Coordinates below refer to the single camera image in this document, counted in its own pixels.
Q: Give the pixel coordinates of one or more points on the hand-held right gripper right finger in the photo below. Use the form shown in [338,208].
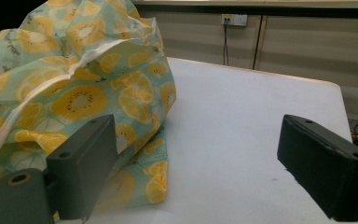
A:
[326,168]

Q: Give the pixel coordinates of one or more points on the white wall socket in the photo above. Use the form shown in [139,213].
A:
[234,19]

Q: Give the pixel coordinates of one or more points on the black horizontal rail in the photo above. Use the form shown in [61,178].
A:
[261,11]

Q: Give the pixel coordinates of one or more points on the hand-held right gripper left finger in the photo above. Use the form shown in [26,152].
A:
[84,161]

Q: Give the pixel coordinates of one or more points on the citrus print cloth bag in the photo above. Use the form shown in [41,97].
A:
[80,77]

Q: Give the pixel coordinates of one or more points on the pale grey table mat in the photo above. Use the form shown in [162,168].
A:
[230,124]

